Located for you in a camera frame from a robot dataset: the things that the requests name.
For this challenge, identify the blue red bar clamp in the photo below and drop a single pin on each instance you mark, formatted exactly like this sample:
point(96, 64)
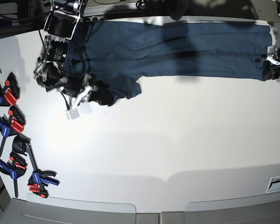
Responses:
point(39, 179)
point(14, 125)
point(15, 168)
point(10, 92)

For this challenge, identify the white label card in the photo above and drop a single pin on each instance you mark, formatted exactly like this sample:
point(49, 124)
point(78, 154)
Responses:
point(274, 185)

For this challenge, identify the top blue red bar clamp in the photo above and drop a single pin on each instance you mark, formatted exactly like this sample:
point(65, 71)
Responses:
point(10, 92)

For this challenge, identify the lower blue red bar clamp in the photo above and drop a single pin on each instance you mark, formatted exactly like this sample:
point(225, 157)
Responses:
point(39, 179)

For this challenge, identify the blue T-shirt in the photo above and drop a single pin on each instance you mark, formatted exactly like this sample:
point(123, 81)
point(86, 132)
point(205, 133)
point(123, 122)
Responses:
point(116, 53)

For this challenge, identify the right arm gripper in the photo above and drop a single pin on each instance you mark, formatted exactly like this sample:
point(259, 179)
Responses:
point(87, 91)

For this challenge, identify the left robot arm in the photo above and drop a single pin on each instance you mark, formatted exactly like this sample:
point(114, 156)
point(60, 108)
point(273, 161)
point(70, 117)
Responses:
point(276, 29)

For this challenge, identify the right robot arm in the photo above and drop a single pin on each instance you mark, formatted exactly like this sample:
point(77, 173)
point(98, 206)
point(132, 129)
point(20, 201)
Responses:
point(61, 23)

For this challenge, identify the grey base plate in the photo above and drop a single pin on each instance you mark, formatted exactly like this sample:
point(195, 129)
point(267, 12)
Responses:
point(65, 211)
point(254, 209)

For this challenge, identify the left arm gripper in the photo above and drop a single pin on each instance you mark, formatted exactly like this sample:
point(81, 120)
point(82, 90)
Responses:
point(271, 64)

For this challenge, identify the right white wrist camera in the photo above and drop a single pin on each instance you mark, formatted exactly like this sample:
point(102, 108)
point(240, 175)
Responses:
point(72, 114)

